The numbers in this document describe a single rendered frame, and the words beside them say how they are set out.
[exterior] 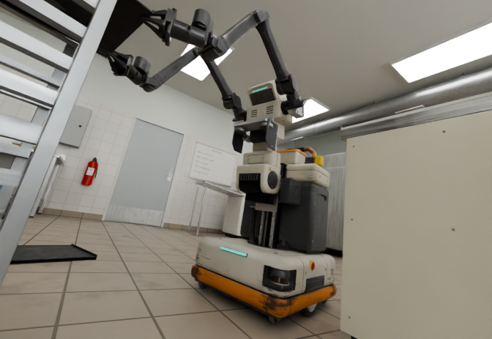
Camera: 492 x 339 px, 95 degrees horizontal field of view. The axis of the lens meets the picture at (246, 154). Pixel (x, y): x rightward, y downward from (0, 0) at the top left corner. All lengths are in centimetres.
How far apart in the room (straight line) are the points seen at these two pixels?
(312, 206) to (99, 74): 478
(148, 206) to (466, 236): 475
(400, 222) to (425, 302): 23
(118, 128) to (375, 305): 478
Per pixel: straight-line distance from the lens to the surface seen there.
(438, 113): 103
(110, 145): 499
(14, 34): 69
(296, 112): 133
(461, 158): 95
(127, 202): 498
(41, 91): 65
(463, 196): 93
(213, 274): 137
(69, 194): 491
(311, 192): 141
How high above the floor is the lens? 42
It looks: 16 degrees up
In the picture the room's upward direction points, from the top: 9 degrees clockwise
